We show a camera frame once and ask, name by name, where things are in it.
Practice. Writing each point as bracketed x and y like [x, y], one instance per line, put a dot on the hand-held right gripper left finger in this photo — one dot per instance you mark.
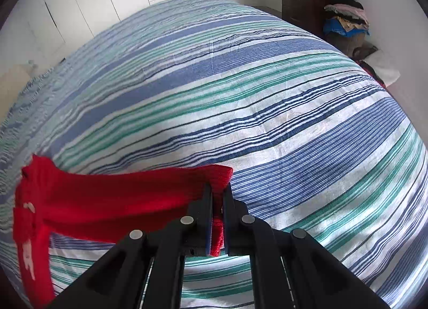
[209, 223]

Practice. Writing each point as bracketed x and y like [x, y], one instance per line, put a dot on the dark wooden dresser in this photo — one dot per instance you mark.
[297, 5]

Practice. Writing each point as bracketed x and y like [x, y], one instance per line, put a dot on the blue bag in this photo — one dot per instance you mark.
[334, 26]

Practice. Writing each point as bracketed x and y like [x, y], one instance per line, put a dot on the white pillow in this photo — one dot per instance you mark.
[383, 68]

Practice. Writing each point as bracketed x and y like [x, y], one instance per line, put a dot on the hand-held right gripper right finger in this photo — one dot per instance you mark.
[226, 227]

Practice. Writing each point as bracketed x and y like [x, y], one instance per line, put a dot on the red towel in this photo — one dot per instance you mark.
[117, 195]

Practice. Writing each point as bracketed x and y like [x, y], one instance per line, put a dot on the striped bed cover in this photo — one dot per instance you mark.
[217, 102]

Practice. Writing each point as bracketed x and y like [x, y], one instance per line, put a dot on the brown bag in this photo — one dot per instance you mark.
[351, 43]

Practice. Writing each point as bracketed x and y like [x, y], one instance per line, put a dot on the pile of mixed clothes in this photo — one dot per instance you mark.
[347, 11]

